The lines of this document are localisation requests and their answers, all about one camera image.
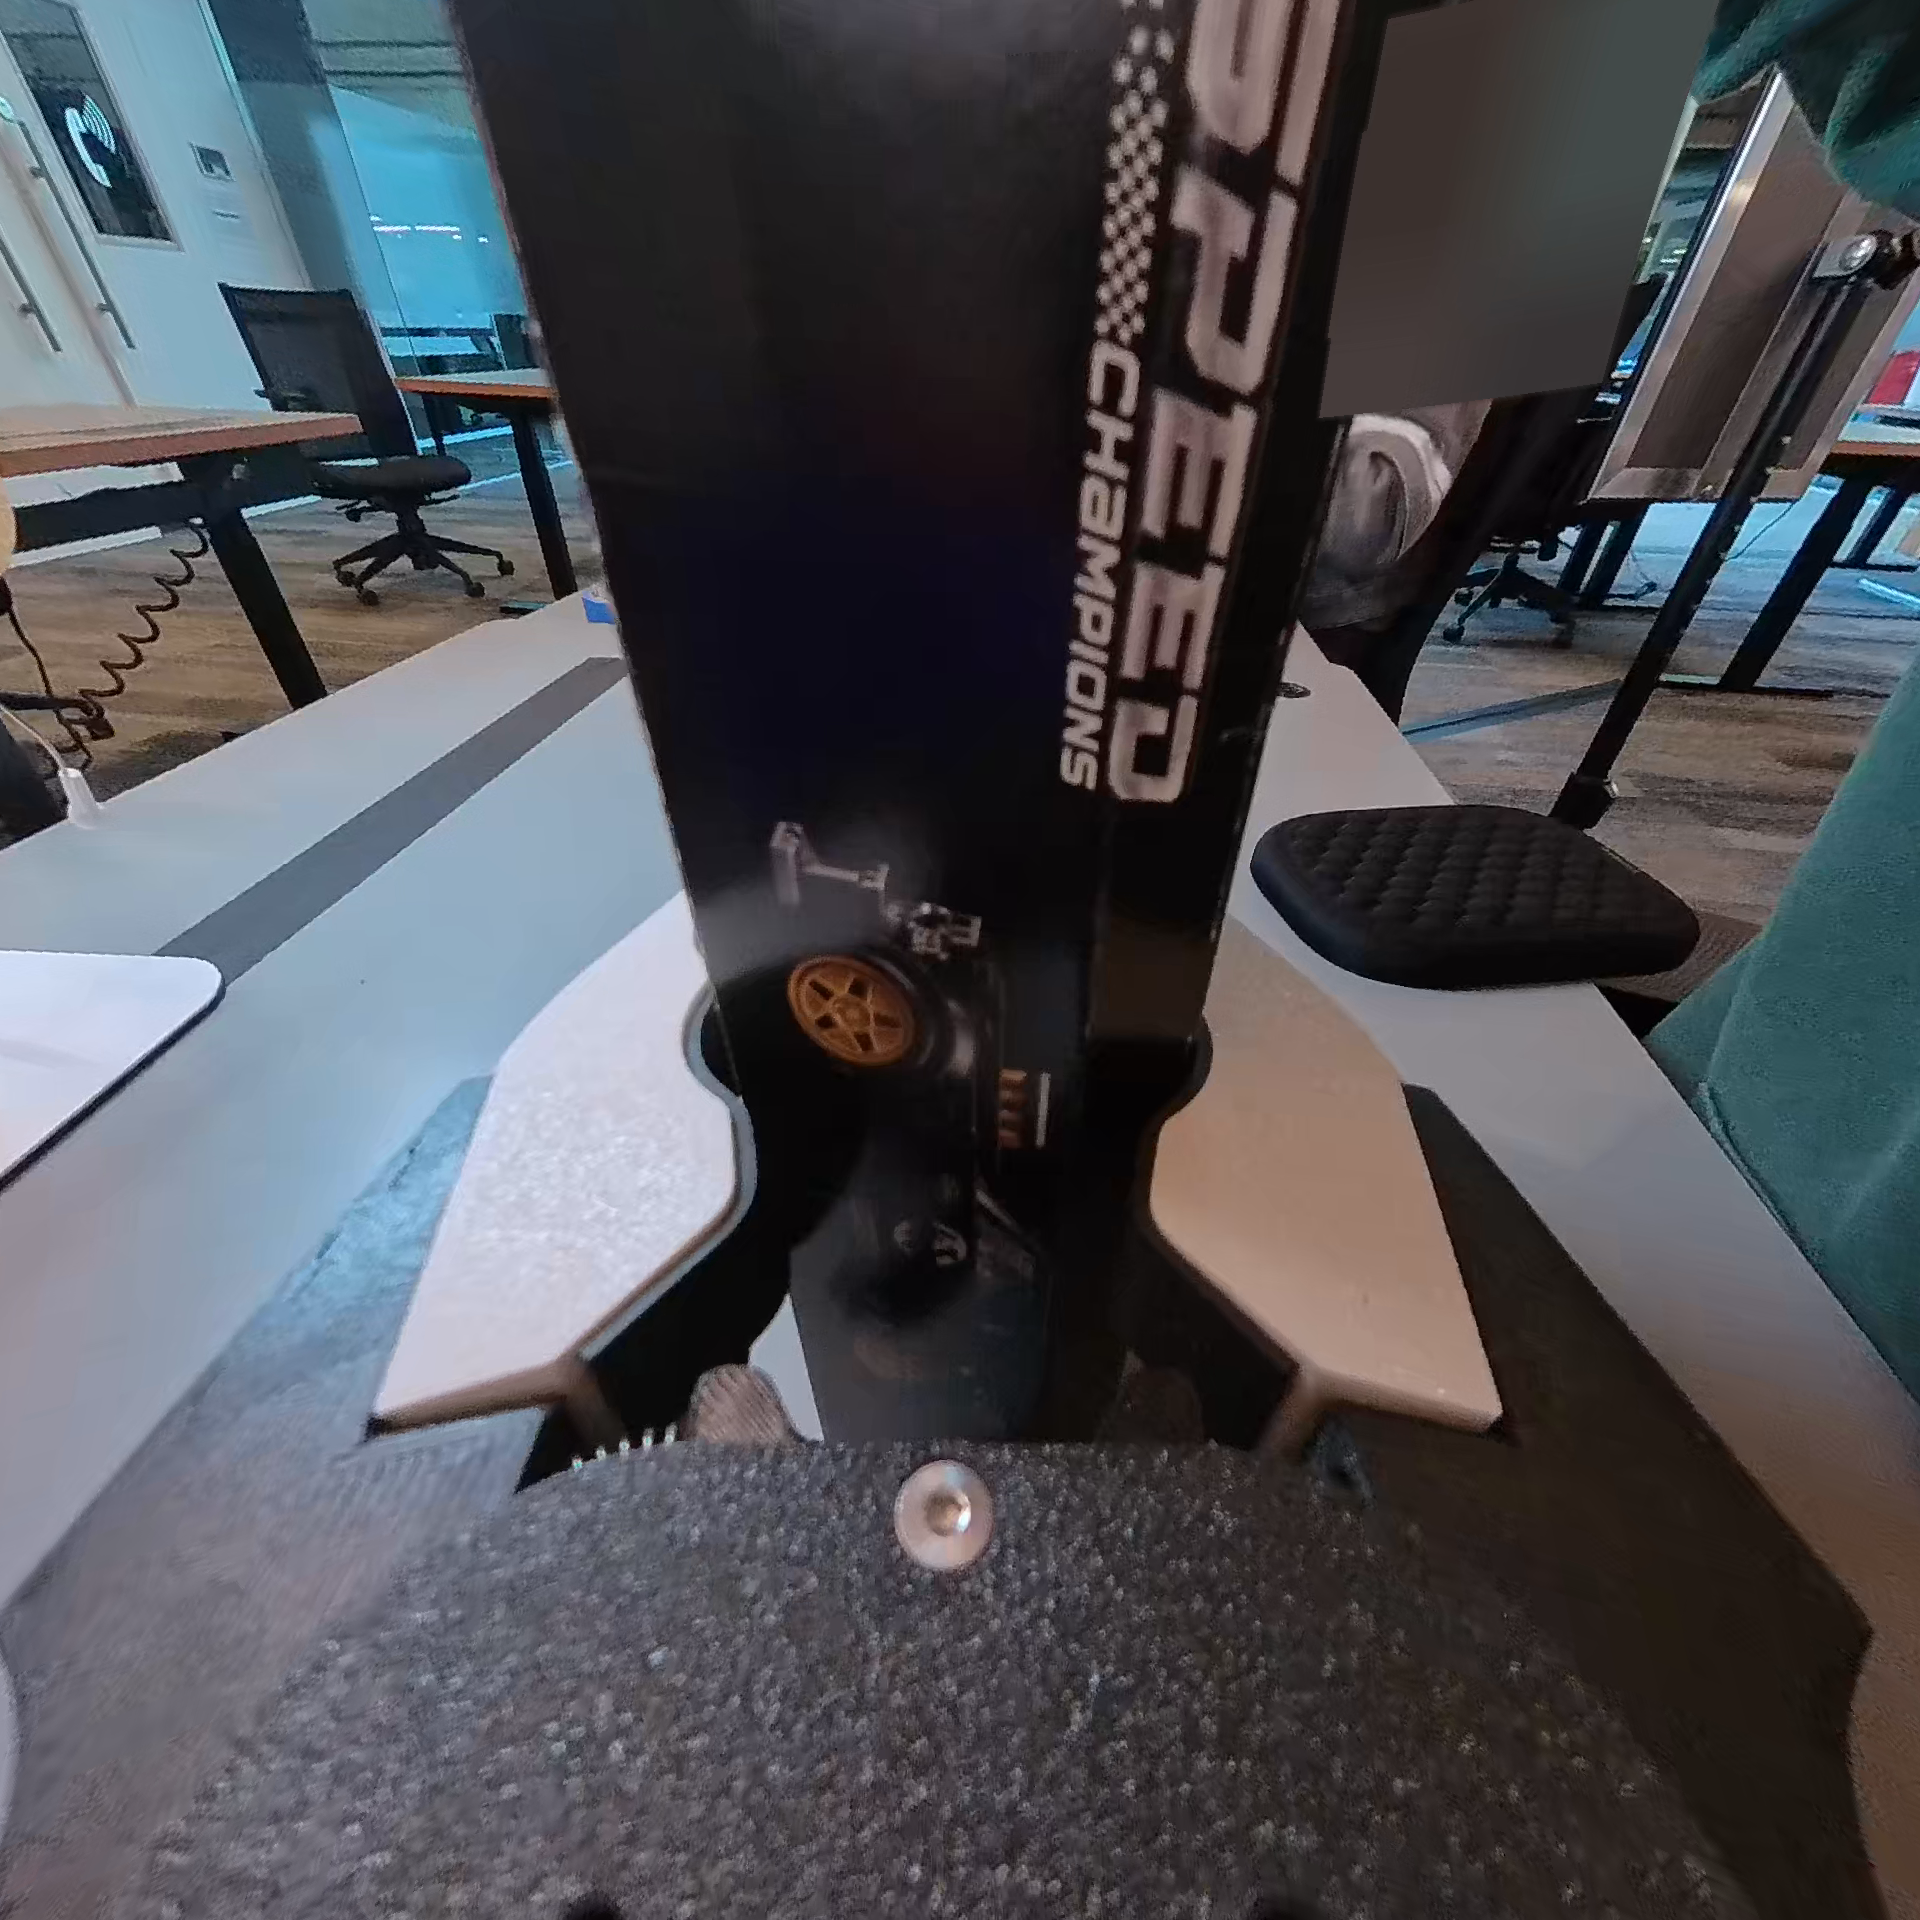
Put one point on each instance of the wooden desk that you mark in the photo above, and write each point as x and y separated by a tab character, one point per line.
480	386
1874	447
181	428

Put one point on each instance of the silver framed display panel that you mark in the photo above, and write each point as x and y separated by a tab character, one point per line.
1724	344

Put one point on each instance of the black cardboard toy box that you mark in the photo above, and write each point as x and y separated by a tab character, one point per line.
841	450

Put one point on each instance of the black chair armrest pad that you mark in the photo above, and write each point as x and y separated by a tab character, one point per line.
1471	900

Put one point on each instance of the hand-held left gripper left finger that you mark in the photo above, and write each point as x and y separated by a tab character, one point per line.
584	1185

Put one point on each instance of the black tape strip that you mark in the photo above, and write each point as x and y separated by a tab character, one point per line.
405	818

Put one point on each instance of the person's right forearm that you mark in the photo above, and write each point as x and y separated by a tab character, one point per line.
1845	91

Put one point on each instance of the black office chair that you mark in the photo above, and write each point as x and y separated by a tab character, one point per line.
1545	480
390	477

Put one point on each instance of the white tablet stand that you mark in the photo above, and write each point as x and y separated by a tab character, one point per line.
91	1034

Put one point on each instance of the black tripod stand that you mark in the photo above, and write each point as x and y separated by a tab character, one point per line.
1695	600

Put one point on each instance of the white door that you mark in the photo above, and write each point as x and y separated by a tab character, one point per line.
151	300

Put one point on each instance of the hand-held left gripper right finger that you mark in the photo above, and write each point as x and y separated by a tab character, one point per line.
1305	1200

